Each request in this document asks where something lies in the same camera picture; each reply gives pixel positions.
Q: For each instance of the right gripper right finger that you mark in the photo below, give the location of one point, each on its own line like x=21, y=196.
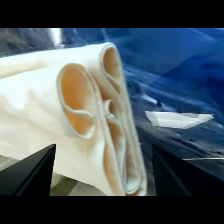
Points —
x=180, y=178

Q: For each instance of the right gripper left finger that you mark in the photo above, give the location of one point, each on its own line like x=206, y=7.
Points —
x=31, y=176

